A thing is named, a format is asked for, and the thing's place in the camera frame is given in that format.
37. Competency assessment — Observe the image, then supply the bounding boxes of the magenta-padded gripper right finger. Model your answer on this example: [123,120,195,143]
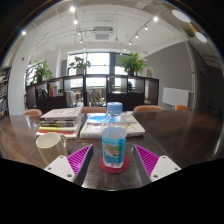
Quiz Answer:
[132,144,182,186]

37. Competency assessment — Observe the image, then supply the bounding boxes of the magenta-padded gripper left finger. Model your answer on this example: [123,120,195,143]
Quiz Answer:
[44,144,95,187]

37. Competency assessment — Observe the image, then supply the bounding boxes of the clear water bottle blue cap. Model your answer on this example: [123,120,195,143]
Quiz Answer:
[100,101,128,169]

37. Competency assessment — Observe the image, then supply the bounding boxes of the cream ceramic mug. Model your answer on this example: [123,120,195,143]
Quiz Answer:
[35,132,69,167]

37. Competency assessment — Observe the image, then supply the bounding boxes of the flat white and blue book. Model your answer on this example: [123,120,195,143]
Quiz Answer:
[79,112,146,140]

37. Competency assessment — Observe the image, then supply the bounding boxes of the stack of books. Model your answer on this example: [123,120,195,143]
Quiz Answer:
[35,106,84,140]

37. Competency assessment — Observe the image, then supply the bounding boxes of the orange chairs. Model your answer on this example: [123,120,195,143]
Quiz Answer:
[22,104,190,117]

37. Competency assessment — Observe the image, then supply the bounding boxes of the low dark open shelf unit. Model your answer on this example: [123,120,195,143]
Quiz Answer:
[25,74,160,114]

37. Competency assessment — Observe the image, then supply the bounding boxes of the green potted plant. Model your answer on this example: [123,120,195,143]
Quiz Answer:
[118,52,149,77]
[68,55,92,76]
[31,60,54,83]

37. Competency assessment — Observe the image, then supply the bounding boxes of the tall dark bookshelf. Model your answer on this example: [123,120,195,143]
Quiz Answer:
[0,65,13,119]

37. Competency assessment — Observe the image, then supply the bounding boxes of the ceiling air conditioner unit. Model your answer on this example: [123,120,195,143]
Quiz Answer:
[91,31,114,42]

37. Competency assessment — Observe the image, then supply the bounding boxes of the round white ceiling panels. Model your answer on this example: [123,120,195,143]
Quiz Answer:
[171,9,208,44]

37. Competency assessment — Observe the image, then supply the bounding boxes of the ceiling spot lights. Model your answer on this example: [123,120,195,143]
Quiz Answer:
[20,5,160,51]

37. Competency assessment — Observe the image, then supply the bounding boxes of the white wall panel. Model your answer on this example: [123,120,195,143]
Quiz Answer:
[162,87,190,108]

